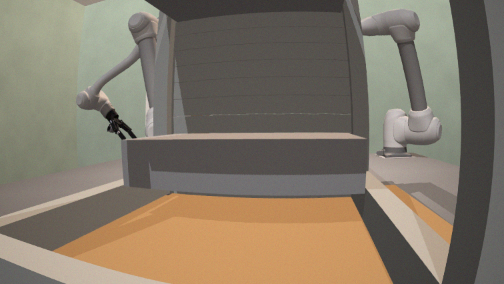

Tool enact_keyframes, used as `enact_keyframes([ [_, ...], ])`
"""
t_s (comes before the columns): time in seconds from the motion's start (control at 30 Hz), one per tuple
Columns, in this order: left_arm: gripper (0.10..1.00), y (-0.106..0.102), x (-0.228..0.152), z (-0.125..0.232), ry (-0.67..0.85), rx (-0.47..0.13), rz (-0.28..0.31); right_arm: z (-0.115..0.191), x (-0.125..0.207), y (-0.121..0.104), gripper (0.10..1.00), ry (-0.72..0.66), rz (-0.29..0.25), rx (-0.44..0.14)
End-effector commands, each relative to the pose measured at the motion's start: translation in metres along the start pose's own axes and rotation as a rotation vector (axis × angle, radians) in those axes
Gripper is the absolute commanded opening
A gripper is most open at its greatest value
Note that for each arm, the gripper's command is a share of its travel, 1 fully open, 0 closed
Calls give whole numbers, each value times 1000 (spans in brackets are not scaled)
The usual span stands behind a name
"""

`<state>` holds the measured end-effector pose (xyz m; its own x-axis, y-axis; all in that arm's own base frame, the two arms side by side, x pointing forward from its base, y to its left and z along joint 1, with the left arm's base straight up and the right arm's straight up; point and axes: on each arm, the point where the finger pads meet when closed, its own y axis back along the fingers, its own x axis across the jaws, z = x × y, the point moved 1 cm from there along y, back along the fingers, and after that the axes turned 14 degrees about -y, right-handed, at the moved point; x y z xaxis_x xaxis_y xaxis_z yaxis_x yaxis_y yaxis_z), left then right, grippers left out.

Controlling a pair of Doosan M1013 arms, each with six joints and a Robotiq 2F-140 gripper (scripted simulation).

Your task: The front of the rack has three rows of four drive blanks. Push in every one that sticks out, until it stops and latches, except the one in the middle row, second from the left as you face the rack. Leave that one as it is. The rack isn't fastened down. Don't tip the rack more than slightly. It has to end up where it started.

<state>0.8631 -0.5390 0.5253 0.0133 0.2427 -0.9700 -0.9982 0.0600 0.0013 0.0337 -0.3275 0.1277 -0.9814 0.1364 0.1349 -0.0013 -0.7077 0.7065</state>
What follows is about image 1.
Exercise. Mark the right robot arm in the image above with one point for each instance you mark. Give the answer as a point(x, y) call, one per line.
point(143, 26)

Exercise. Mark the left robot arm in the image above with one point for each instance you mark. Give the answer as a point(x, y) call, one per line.
point(421, 127)

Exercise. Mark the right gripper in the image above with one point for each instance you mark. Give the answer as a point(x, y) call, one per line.
point(112, 117)

